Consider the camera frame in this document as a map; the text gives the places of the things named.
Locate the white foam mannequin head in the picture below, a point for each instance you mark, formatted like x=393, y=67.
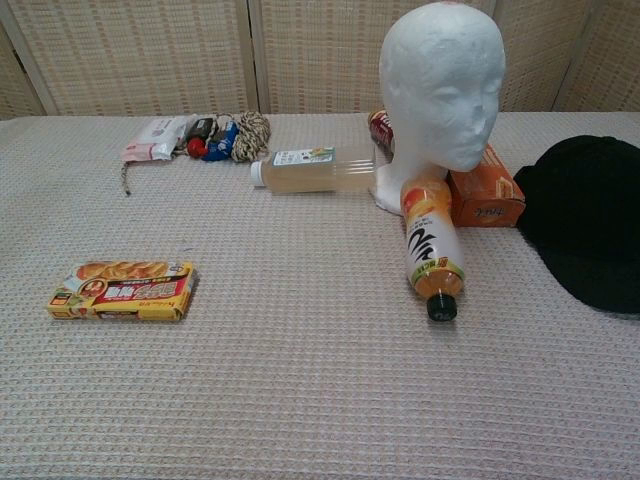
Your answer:
x=440, y=90

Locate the clear tea bottle white cap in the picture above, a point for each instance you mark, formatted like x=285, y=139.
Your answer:
x=320, y=172

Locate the orange juice bottle black cap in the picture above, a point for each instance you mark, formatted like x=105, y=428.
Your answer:
x=431, y=235

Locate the beige woven tablecloth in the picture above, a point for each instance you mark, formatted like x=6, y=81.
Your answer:
x=280, y=350

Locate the red drink can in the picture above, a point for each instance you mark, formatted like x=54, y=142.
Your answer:
x=381, y=131

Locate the blue snack packet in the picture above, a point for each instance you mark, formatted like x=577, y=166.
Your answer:
x=222, y=142

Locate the red small ball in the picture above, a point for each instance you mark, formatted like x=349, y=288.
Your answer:
x=196, y=146

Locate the black small pouch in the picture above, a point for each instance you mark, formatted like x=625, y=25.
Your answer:
x=200, y=126

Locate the orange cardboard box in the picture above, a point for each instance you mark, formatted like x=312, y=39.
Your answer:
x=487, y=200

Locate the pink white wipes pack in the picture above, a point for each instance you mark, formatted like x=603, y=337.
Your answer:
x=155, y=137

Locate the yellow curry box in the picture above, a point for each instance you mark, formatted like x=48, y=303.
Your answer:
x=125, y=295

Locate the woven folding screen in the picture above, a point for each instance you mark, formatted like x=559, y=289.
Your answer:
x=200, y=55

